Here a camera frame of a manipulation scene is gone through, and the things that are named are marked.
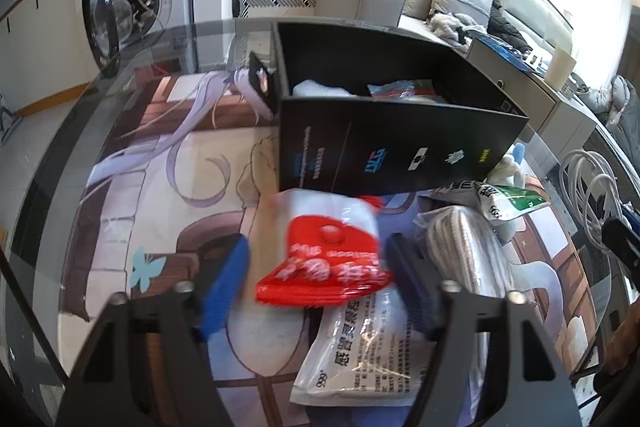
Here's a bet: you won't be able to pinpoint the black cardboard box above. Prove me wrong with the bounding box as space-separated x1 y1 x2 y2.
248 21 531 198

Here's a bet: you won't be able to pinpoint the clear zip bag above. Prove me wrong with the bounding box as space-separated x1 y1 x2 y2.
367 79 451 104

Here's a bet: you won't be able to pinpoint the kitchen counter cabinet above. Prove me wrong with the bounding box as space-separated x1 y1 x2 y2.
0 0 76 118

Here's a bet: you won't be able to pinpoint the printed anime table mat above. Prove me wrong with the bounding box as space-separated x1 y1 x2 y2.
60 67 601 427

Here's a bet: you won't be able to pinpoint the clear bag of white cloths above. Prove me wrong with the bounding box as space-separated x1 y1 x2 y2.
412 204 521 388

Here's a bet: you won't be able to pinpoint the white plush toy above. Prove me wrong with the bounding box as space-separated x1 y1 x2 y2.
487 142 528 188

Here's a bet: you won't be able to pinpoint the grey puffer jacket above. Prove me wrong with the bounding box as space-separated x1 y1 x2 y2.
607 74 640 148

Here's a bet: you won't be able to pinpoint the blue flat pack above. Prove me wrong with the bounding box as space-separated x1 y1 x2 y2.
475 36 533 70

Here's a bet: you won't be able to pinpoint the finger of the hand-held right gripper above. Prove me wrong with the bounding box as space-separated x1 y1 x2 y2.
601 218 640 263

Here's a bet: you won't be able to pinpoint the white plastic bag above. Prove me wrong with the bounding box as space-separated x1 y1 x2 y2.
291 79 358 98

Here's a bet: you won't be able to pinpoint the white coiled cables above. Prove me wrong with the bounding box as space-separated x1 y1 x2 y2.
557 149 631 253

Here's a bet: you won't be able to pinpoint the grey fluffy cloth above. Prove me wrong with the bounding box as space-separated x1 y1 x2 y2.
427 12 488 45

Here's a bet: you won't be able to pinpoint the white cylinder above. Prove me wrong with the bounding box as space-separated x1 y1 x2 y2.
545 47 576 90

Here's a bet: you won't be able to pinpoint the white medicine packet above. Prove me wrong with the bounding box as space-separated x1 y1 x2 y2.
290 287 441 408

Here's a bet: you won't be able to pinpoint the red and white packet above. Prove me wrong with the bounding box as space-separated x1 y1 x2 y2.
255 188 393 308

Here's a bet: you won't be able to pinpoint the beige coffee table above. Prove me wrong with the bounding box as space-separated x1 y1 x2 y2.
467 37 598 148

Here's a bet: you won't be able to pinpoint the black jacket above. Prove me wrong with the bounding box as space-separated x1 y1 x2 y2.
487 2 543 52

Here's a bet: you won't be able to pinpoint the green and white packet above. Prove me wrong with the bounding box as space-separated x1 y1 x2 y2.
475 182 551 225

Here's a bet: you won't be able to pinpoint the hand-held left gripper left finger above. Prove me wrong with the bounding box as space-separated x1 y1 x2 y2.
55 234 251 427

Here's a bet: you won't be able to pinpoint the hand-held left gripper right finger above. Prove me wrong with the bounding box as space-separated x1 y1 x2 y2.
382 232 583 427

